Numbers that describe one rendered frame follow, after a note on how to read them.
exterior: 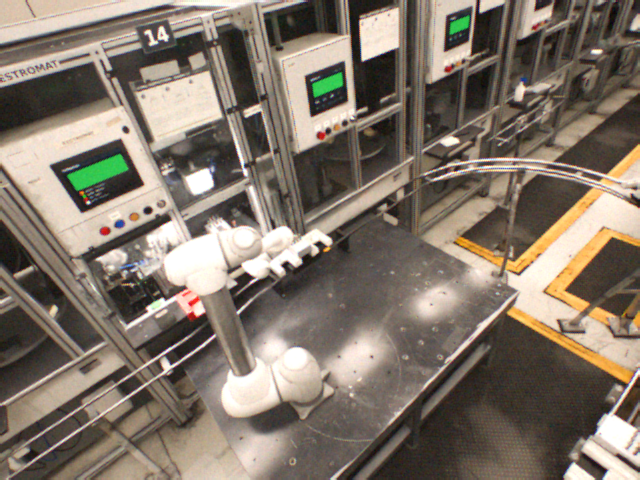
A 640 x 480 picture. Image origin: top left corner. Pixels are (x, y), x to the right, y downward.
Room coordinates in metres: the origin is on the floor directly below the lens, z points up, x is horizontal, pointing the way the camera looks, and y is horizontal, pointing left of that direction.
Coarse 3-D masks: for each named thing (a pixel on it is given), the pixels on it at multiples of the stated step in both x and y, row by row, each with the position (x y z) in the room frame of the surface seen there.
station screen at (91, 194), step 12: (96, 156) 1.31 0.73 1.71; (108, 156) 1.32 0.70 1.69; (72, 168) 1.26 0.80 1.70; (108, 180) 1.30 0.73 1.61; (120, 180) 1.32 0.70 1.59; (132, 180) 1.34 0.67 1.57; (84, 192) 1.25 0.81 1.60; (96, 192) 1.27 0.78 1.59; (108, 192) 1.29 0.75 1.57; (84, 204) 1.24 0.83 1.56
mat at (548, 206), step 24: (624, 120) 3.84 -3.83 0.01; (576, 144) 3.51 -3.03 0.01; (600, 144) 3.42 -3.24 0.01; (624, 144) 3.33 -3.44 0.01; (552, 168) 3.14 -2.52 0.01; (600, 168) 2.98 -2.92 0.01; (624, 168) 2.92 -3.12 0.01; (528, 192) 2.81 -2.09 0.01; (552, 192) 2.74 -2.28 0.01; (576, 192) 2.68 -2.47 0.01; (600, 192) 2.62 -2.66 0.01; (504, 216) 2.53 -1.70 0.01; (528, 216) 2.47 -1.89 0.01; (552, 216) 2.41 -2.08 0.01; (576, 216) 2.36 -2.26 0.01; (456, 240) 2.34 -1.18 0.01; (480, 240) 2.28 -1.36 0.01; (528, 240) 2.17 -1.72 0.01; (552, 240) 2.13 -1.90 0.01; (528, 264) 1.92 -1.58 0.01
